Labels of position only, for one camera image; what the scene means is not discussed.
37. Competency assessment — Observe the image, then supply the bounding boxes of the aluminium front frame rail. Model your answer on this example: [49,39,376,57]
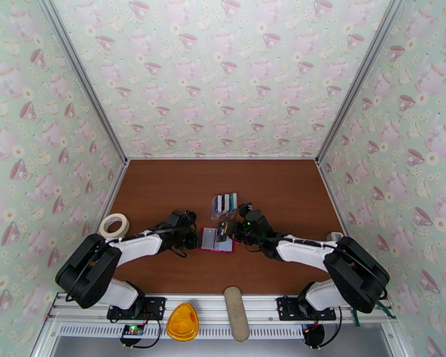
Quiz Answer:
[46,292,398,324]

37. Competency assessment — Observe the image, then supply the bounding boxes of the orange translucent plastic cover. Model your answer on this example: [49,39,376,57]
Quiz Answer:
[166,302,200,343]

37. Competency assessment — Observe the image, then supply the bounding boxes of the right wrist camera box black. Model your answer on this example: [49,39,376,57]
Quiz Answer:
[244,209,269,229]

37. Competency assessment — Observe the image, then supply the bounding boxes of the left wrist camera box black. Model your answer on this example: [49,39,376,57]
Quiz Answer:
[167,209,198,230]

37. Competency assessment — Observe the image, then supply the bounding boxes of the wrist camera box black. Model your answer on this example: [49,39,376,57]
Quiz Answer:
[244,209,269,229]
[167,209,198,230]

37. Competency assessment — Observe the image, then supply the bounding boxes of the black round plastic device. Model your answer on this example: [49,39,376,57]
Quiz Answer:
[301,324,325,348]

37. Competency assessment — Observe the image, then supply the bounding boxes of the aluminium table side rail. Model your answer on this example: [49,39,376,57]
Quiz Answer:
[71,160,130,293]
[316,161,376,293]

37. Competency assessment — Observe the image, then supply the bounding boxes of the beige oblong foam pad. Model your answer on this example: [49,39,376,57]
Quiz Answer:
[224,286,251,343]

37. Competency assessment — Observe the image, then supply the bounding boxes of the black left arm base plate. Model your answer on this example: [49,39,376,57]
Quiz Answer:
[106,295,167,321]

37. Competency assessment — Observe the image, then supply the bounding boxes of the black cable at round device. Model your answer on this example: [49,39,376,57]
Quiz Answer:
[319,305,344,348]

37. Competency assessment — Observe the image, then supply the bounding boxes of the aluminium corner post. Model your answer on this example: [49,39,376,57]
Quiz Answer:
[316,0,410,165]
[35,0,130,164]

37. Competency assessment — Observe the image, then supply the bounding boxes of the beige masking tape roll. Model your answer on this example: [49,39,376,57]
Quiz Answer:
[99,213,130,239]

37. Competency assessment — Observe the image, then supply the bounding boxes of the perforated white cable tray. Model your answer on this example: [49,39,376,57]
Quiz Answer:
[55,322,310,340]

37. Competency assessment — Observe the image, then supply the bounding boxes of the clear acrylic card stand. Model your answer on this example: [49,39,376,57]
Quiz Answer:
[211,193,240,220]

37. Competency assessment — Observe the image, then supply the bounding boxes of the aluminium frame leg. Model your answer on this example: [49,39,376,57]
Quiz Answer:
[29,322,60,357]
[381,322,410,357]

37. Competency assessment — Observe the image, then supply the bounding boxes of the red card holder wallet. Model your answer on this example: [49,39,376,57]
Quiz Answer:
[200,226,235,253]

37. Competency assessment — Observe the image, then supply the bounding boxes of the aluminium back rail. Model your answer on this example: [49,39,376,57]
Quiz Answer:
[127,155,318,161]

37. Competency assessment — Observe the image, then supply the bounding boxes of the green handled pliers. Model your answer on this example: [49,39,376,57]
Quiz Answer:
[351,298,396,327]

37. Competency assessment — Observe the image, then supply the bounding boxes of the black cable at circuit board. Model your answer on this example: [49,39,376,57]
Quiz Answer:
[109,318,161,349]

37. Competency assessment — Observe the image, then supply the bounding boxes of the small circuit board with led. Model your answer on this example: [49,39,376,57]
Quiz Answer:
[120,324,146,340]

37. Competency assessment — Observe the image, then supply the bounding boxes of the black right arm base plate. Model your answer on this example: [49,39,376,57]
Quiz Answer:
[276,296,337,322]

